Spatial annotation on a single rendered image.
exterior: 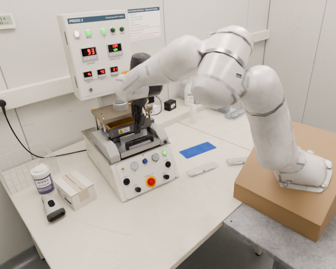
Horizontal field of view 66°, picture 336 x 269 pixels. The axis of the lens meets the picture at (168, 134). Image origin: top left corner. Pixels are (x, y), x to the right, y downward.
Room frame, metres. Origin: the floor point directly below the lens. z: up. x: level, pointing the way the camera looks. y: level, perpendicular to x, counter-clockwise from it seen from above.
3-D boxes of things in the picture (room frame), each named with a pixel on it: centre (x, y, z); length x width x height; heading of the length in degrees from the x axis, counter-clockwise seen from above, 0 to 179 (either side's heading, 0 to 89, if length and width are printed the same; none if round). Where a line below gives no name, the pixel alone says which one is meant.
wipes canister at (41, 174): (1.08, 0.65, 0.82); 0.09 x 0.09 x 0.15
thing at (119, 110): (1.31, 0.24, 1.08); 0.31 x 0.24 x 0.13; 121
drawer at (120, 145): (1.23, 0.21, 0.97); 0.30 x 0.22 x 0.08; 31
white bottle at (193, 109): (1.80, -0.20, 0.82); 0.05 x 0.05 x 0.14
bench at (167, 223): (1.39, 0.00, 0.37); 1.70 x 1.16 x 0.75; 131
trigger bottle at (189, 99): (2.07, -0.20, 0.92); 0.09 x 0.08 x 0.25; 35
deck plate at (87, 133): (1.30, 0.26, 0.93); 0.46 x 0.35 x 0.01; 31
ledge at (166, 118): (1.99, -0.04, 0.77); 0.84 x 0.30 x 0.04; 131
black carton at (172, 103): (1.99, -0.03, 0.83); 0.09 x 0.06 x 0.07; 139
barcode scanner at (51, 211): (0.93, 0.58, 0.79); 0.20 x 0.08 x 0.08; 41
